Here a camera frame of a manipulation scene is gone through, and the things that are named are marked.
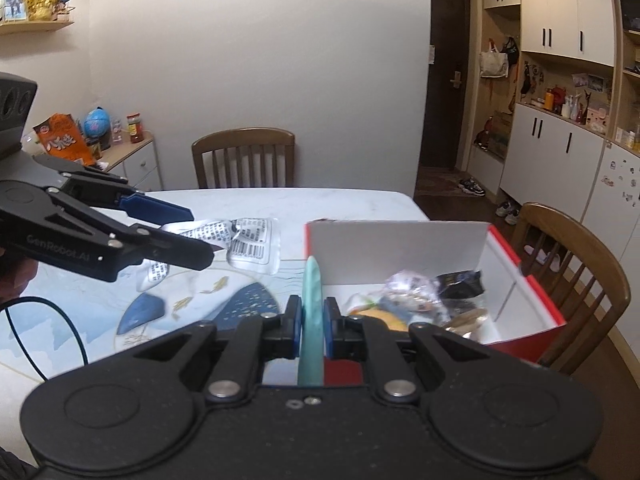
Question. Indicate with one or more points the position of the framed photo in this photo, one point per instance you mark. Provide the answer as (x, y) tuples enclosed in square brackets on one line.
[(14, 5)]

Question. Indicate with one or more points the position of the blue globe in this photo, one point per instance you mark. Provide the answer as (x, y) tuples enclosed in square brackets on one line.
[(97, 122)]

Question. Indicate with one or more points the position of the brown slatted wooden chair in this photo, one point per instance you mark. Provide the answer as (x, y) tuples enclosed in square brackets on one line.
[(240, 137)]

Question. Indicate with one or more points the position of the yellow bottle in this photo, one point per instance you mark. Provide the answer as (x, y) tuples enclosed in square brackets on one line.
[(550, 100)]

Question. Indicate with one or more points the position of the black sneakers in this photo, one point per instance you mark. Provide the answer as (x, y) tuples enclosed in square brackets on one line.
[(472, 187)]

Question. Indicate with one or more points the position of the white sneakers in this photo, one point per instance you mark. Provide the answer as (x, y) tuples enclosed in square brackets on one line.
[(509, 212)]

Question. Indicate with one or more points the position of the red sauce jar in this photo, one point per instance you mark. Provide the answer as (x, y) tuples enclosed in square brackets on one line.
[(135, 130)]

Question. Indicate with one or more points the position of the gold foil snack packet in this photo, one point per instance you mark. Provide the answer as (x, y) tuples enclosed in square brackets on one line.
[(467, 322)]

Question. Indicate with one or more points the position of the person's left hand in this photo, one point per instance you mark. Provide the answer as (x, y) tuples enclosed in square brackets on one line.
[(15, 280)]

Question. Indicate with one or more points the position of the white stickered cabinet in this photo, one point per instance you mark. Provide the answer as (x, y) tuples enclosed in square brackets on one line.
[(615, 200)]

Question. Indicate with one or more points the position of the white upper wall cabinet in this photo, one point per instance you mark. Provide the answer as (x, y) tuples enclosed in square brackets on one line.
[(545, 10)]

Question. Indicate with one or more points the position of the white marble desktop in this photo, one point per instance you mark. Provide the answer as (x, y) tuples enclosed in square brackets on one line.
[(325, 205)]

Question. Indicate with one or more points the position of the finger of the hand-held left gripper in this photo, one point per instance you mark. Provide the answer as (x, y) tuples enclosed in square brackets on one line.
[(155, 209), (180, 252)]

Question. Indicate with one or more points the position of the silver printed snack packet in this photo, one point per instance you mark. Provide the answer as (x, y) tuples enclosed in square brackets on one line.
[(250, 245)]

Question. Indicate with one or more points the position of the red cardboard box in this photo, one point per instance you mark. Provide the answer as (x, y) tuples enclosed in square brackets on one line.
[(400, 245)]

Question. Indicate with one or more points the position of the white two-door lower cabinet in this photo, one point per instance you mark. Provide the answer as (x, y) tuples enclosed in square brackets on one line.
[(550, 160)]

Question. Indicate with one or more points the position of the dark brown door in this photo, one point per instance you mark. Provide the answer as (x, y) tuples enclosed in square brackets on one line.
[(445, 60)]

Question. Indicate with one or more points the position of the wooden wall shelf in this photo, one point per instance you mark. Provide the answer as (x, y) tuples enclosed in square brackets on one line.
[(37, 26)]

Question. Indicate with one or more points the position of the red figurine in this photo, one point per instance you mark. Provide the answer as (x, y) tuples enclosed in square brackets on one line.
[(484, 135)]

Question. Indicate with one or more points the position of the white tote bag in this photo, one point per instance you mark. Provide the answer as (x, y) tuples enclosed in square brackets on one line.
[(494, 62)]

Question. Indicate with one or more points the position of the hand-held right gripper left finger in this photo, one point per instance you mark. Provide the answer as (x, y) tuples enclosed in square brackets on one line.
[(294, 330)]

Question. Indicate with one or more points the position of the dark cap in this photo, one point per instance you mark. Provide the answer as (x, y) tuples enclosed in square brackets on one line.
[(511, 50)]

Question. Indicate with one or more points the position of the white side cabinet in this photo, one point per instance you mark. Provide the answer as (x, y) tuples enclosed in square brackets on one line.
[(135, 165)]

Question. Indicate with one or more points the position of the brown curved wooden chair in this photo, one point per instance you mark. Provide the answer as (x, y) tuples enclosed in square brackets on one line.
[(575, 240)]

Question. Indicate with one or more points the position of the clear pink label bread packet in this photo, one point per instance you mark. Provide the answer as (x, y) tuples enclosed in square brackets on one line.
[(410, 285)]

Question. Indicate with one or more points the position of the black snack packet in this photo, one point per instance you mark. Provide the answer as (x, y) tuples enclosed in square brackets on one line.
[(460, 285)]

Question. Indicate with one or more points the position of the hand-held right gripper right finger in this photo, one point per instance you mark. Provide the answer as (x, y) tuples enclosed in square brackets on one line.
[(330, 332)]

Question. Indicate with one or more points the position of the teal stick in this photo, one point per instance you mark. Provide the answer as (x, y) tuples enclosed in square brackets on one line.
[(312, 310)]

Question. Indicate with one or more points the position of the dark slender figurine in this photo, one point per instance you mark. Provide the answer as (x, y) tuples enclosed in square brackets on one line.
[(582, 107)]

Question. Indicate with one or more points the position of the white slippers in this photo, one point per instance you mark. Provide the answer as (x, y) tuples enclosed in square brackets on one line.
[(542, 257)]

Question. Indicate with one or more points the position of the orange snack bag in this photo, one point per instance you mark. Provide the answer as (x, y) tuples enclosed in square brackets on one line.
[(62, 137)]

